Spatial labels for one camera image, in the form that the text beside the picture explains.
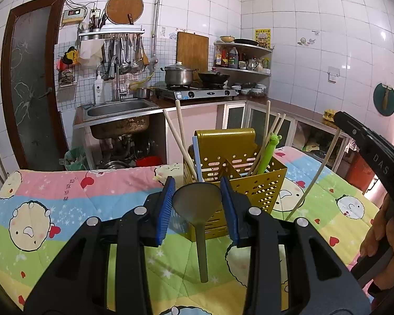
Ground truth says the brown framed glass door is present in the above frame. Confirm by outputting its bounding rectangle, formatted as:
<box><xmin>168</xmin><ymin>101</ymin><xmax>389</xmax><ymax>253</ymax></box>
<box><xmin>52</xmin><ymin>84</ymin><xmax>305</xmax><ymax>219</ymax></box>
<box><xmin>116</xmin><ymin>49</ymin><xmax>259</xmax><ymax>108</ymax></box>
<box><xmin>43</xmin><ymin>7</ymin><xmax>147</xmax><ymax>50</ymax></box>
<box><xmin>1</xmin><ymin>0</ymin><xmax>69</xmax><ymax>171</ymax></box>

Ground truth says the steel gas stove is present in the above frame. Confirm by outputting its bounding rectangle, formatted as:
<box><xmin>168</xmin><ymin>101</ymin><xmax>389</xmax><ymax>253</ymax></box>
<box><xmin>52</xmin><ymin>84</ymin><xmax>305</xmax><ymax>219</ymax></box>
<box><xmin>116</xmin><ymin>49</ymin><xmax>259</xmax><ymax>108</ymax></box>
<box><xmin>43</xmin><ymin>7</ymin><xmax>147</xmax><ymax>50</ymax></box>
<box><xmin>155</xmin><ymin>85</ymin><xmax>239</xmax><ymax>101</ymax></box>

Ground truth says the round wooden cutting board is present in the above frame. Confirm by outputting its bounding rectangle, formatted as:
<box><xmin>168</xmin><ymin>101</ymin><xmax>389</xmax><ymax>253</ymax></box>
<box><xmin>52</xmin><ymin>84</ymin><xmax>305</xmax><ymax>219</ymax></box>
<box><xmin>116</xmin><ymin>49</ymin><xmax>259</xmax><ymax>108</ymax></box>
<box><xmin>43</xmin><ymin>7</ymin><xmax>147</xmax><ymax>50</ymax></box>
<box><xmin>105</xmin><ymin>0</ymin><xmax>144</xmax><ymax>25</ymax></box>

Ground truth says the black wok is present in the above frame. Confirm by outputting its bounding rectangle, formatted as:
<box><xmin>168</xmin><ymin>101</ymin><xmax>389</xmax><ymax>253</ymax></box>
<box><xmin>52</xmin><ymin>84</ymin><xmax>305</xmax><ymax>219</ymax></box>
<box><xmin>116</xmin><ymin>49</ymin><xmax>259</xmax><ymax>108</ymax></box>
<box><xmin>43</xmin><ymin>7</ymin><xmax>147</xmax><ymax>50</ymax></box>
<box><xmin>197</xmin><ymin>67</ymin><xmax>231</xmax><ymax>85</ymax></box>

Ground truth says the light blue utensil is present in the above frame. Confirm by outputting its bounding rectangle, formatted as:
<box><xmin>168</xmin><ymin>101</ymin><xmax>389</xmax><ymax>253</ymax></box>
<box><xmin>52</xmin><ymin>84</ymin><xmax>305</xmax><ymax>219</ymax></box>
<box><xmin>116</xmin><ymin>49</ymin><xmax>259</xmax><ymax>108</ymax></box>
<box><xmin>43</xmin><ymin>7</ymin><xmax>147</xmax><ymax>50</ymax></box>
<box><xmin>192</xmin><ymin>135</ymin><xmax>205</xmax><ymax>182</ymax></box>

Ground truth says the cooking oil bottle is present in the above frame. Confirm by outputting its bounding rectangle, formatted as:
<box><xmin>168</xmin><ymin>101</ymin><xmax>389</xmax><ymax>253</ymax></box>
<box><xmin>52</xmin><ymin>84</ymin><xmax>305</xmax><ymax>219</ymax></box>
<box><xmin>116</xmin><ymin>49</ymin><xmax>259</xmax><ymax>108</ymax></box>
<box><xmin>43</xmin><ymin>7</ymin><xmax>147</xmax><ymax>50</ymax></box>
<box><xmin>229</xmin><ymin>46</ymin><xmax>241</xmax><ymax>69</ymax></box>

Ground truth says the green frog utensil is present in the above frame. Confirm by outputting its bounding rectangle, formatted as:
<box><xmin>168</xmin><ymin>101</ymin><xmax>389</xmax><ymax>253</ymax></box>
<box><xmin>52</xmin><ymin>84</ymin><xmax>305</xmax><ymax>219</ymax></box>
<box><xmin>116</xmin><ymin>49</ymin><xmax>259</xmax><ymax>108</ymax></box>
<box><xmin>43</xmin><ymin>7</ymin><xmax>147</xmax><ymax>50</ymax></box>
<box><xmin>254</xmin><ymin>131</ymin><xmax>282</xmax><ymax>175</ymax></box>

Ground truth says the steel wall rack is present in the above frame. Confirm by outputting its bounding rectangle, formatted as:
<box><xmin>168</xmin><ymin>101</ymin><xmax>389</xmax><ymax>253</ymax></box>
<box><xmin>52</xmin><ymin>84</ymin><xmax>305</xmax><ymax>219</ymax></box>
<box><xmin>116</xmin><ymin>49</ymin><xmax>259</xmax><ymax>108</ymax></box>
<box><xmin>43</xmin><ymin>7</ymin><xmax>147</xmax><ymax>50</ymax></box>
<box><xmin>78</xmin><ymin>24</ymin><xmax>146</xmax><ymax>41</ymax></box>

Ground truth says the wire wall basket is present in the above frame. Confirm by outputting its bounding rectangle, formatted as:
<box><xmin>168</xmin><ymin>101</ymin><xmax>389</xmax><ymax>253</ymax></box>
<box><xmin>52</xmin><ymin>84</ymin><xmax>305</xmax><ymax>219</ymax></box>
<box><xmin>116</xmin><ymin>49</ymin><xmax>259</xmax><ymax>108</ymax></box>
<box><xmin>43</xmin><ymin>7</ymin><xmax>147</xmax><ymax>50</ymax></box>
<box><xmin>58</xmin><ymin>69</ymin><xmax>77</xmax><ymax>88</ymax></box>

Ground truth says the white soap pump bottle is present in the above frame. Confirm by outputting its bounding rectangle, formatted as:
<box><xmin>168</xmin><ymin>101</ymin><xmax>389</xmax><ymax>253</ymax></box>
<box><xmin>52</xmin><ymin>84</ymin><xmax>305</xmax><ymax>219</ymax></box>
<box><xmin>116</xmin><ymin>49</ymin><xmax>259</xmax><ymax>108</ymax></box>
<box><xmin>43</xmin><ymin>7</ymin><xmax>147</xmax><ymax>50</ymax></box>
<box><xmin>94</xmin><ymin>71</ymin><xmax>105</xmax><ymax>104</ymax></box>

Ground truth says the grey plastic spoon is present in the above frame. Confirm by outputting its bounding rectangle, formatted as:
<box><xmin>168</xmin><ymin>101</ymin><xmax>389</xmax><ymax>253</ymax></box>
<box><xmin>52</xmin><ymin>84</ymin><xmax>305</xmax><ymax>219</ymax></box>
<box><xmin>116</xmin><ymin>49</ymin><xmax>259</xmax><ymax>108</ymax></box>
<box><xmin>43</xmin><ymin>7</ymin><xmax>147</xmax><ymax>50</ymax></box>
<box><xmin>172</xmin><ymin>182</ymin><xmax>224</xmax><ymax>283</ymax></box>

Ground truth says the row of hanging steel utensils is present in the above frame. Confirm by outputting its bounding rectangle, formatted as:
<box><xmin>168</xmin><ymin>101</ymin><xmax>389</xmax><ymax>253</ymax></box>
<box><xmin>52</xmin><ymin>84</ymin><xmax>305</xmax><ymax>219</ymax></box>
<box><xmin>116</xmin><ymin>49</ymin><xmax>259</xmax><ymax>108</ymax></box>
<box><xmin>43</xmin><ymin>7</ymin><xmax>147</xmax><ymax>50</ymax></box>
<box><xmin>103</xmin><ymin>34</ymin><xmax>150</xmax><ymax>79</ymax></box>

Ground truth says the person's right hand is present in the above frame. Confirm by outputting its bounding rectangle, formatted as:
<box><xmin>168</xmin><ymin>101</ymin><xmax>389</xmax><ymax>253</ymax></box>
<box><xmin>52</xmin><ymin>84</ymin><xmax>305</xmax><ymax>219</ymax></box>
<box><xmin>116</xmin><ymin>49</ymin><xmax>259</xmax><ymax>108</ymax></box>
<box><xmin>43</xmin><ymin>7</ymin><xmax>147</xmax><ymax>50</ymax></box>
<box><xmin>359</xmin><ymin>192</ymin><xmax>394</xmax><ymax>260</ymax></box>

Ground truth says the corner wall shelf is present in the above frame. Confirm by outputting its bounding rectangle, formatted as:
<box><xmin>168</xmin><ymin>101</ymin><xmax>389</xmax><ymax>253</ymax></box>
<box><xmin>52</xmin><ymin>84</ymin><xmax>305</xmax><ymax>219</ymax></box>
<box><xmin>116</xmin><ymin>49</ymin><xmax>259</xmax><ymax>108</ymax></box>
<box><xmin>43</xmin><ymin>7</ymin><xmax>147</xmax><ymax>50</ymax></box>
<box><xmin>213</xmin><ymin>41</ymin><xmax>273</xmax><ymax>99</ymax></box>

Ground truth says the pink kitchen cabinet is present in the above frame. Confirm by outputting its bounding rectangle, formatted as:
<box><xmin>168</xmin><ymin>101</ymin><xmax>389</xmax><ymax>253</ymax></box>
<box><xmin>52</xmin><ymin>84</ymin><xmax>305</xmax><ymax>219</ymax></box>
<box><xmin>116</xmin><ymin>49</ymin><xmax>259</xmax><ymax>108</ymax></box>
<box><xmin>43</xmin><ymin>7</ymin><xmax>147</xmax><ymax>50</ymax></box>
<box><xmin>166</xmin><ymin>98</ymin><xmax>349</xmax><ymax>174</ymax></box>

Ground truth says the gold perforated utensil holder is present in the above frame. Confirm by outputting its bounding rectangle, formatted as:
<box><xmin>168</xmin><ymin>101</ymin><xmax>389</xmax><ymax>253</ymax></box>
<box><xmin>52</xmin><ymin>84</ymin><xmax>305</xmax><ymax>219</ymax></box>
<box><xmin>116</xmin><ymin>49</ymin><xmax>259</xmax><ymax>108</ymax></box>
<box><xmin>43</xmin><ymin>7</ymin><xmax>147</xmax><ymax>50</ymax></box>
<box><xmin>183</xmin><ymin>128</ymin><xmax>288</xmax><ymax>242</ymax></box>

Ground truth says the printed cartoon blanket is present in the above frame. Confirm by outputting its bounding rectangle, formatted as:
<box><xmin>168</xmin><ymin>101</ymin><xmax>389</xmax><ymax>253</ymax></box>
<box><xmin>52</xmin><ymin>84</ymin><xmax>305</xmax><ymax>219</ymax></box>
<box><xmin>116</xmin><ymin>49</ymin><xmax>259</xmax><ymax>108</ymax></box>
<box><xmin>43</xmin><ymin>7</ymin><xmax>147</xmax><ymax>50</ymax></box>
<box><xmin>0</xmin><ymin>146</ymin><xmax>386</xmax><ymax>315</ymax></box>

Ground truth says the rectangular wooden cutting board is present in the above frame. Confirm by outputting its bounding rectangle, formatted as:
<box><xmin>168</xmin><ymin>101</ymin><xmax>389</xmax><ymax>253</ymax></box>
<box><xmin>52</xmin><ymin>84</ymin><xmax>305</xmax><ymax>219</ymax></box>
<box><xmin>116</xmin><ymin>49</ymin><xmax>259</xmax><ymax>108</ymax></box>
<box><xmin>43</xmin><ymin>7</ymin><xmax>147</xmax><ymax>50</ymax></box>
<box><xmin>176</xmin><ymin>31</ymin><xmax>210</xmax><ymax>73</ymax></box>

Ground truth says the digital wall display box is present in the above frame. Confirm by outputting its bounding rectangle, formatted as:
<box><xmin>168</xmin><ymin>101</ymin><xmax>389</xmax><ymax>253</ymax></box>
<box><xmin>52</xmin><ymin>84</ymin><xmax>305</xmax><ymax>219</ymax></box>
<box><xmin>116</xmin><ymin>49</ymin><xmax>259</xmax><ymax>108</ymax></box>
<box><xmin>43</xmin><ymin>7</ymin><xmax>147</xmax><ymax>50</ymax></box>
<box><xmin>62</xmin><ymin>8</ymin><xmax>86</xmax><ymax>24</ymax></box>

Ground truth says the red plastic basin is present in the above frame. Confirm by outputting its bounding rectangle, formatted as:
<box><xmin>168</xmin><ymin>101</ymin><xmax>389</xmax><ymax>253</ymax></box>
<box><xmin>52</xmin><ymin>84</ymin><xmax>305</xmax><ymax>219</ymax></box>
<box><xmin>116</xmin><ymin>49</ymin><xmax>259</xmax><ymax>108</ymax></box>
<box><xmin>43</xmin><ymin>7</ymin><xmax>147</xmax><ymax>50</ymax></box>
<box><xmin>135</xmin><ymin>156</ymin><xmax>163</xmax><ymax>168</ymax></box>

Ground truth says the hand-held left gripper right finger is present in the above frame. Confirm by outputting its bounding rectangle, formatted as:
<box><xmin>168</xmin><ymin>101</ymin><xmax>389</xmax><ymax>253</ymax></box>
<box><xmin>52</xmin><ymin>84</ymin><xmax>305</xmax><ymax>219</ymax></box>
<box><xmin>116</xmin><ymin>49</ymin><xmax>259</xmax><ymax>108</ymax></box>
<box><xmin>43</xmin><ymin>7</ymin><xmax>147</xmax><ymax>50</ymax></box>
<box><xmin>219</xmin><ymin>176</ymin><xmax>371</xmax><ymax>315</ymax></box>

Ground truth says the yellow wall poster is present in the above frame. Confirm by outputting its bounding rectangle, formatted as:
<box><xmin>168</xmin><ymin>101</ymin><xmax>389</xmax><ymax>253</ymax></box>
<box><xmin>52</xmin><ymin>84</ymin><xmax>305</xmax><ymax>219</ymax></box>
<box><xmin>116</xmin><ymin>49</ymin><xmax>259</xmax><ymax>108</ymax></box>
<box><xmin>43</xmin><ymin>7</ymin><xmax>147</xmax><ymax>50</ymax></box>
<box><xmin>254</xmin><ymin>28</ymin><xmax>271</xmax><ymax>48</ymax></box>

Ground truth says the steel kitchen sink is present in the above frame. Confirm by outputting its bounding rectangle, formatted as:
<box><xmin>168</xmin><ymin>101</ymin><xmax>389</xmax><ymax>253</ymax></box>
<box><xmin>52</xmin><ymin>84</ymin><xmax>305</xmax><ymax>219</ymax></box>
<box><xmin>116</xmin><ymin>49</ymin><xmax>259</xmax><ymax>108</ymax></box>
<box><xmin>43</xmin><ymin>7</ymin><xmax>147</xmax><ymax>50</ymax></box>
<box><xmin>73</xmin><ymin>99</ymin><xmax>160</xmax><ymax>140</ymax></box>

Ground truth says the steel faucet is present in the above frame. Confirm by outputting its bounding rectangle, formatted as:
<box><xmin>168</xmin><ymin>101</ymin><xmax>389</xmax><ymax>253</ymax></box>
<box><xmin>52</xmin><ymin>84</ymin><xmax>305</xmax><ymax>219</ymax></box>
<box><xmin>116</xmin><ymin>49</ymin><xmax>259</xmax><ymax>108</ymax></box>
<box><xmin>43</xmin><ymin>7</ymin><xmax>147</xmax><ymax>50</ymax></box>
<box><xmin>114</xmin><ymin>66</ymin><xmax>130</xmax><ymax>101</ymax></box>

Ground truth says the small steel saucepan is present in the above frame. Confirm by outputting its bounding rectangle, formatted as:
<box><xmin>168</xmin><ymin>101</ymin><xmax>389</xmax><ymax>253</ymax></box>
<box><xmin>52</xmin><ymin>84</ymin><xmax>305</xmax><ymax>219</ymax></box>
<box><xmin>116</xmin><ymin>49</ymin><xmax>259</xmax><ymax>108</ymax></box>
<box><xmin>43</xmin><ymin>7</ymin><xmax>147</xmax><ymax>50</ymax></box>
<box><xmin>132</xmin><ymin>87</ymin><xmax>154</xmax><ymax>99</ymax></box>

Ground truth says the steel cooking pot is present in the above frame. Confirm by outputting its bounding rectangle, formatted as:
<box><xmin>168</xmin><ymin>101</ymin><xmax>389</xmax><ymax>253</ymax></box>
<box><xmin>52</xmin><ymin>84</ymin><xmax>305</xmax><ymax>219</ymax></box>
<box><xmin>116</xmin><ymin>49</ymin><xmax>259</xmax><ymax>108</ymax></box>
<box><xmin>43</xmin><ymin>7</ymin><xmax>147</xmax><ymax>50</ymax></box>
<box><xmin>160</xmin><ymin>61</ymin><xmax>198</xmax><ymax>86</ymax></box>

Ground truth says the dark green round board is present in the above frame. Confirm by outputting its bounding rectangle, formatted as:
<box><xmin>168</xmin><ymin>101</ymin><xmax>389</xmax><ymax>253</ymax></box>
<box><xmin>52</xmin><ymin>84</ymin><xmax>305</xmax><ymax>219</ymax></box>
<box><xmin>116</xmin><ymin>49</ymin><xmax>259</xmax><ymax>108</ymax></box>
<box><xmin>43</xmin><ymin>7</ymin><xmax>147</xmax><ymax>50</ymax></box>
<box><xmin>372</xmin><ymin>82</ymin><xmax>394</xmax><ymax>117</ymax></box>

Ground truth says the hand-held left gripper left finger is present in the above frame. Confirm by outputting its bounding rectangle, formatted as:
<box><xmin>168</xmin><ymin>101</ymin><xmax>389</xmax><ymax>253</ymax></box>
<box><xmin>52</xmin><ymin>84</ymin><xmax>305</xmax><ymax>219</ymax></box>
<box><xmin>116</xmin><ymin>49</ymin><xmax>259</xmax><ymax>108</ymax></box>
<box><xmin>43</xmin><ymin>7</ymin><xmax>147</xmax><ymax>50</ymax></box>
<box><xmin>23</xmin><ymin>175</ymin><xmax>177</xmax><ymax>315</ymax></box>

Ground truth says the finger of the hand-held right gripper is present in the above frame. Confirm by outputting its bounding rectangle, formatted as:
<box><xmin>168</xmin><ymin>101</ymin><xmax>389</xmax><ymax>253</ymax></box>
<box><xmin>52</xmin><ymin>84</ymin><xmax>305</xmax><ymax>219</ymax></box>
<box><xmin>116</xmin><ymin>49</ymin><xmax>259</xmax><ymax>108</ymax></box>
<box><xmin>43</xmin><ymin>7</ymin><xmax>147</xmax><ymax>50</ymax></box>
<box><xmin>334</xmin><ymin>111</ymin><xmax>370</xmax><ymax>145</ymax></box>

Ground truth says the white plastic bag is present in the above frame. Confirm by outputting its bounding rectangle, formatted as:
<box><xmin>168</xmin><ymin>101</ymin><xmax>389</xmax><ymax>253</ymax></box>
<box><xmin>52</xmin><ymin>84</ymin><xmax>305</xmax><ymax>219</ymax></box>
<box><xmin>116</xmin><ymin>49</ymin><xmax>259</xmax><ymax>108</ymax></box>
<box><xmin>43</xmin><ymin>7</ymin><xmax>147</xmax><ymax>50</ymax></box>
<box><xmin>78</xmin><ymin>39</ymin><xmax>105</xmax><ymax>68</ymax></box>

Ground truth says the white wall pipe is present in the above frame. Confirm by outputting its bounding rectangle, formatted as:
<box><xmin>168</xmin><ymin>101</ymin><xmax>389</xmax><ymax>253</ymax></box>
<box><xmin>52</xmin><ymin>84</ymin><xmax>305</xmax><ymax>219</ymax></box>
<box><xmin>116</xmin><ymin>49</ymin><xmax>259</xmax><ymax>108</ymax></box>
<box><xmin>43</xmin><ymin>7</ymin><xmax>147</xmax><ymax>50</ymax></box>
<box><xmin>152</xmin><ymin>0</ymin><xmax>165</xmax><ymax>66</ymax></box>

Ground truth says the green trash bin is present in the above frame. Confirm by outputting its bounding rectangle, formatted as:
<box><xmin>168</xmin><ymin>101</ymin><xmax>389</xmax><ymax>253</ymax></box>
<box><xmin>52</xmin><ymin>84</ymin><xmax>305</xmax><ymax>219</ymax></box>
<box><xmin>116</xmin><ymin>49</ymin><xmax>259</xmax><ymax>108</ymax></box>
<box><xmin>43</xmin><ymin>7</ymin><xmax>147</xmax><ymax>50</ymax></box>
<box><xmin>64</xmin><ymin>146</ymin><xmax>87</xmax><ymax>171</ymax></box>

